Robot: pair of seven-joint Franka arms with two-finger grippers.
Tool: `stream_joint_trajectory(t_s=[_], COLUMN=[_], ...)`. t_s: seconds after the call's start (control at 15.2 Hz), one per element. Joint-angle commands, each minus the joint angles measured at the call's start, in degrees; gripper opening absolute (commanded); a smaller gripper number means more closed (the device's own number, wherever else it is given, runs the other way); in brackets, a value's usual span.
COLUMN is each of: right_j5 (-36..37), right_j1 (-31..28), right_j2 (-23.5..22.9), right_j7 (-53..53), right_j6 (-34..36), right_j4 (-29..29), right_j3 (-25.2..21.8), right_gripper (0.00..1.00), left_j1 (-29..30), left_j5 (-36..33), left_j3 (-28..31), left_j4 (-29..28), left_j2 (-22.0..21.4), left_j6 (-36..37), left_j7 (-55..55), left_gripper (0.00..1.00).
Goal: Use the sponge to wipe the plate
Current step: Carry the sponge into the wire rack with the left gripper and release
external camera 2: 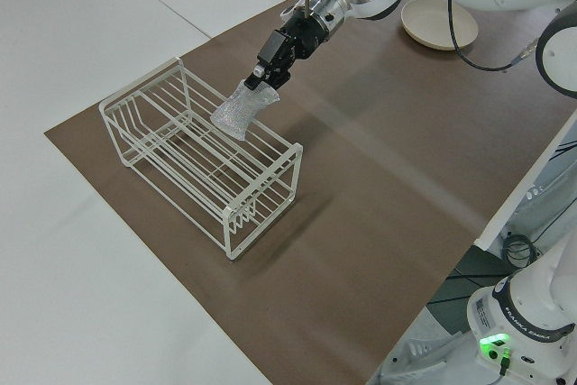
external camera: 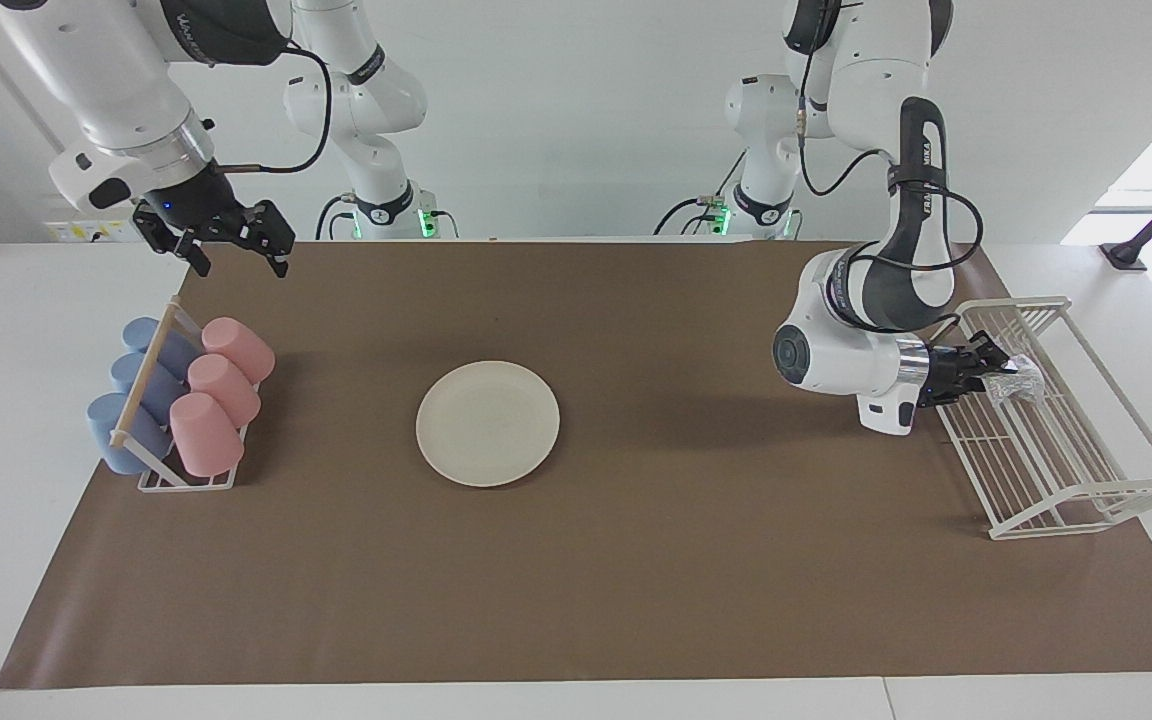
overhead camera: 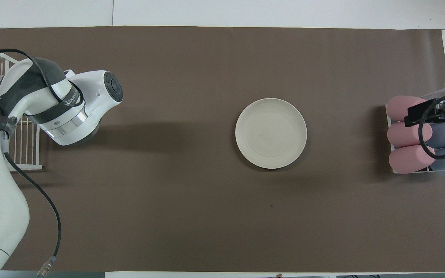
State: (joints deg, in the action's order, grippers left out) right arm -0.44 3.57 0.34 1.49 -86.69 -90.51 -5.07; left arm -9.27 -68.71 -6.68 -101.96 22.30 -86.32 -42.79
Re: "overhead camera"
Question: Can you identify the cream round plate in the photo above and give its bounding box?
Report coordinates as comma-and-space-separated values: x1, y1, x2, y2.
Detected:
235, 98, 307, 170

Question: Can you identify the pink cup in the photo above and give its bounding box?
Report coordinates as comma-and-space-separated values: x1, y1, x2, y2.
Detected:
386, 95, 431, 122
389, 145, 437, 175
387, 121, 433, 148

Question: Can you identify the clear acrylic cup holder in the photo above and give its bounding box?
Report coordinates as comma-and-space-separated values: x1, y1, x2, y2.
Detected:
385, 87, 445, 177

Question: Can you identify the brown paper table mat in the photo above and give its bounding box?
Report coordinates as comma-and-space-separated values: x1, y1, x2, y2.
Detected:
0, 26, 445, 273

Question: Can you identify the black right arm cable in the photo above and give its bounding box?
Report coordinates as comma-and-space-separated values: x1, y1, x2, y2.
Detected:
418, 93, 445, 160

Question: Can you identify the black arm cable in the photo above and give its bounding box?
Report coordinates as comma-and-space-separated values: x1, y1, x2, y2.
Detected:
0, 48, 63, 278
418, 93, 445, 160

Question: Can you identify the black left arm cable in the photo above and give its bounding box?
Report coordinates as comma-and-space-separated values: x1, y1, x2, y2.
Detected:
0, 48, 63, 278

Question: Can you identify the white wire dish rack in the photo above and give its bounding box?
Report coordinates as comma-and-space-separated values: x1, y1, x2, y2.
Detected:
0, 52, 42, 173

